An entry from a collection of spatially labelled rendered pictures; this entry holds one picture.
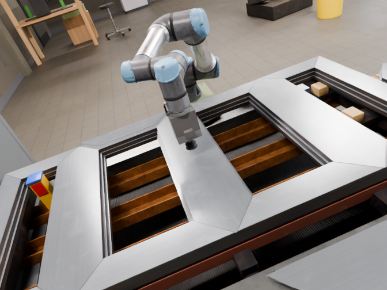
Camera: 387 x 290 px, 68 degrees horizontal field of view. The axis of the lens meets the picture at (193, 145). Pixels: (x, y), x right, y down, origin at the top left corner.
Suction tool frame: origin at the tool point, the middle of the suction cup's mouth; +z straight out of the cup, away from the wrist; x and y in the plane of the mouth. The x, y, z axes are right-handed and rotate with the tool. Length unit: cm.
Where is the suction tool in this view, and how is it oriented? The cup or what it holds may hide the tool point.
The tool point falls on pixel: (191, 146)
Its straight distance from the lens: 101.8
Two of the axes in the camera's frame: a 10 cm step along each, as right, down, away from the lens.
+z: 2.4, 7.8, 5.8
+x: -3.0, -5.1, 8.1
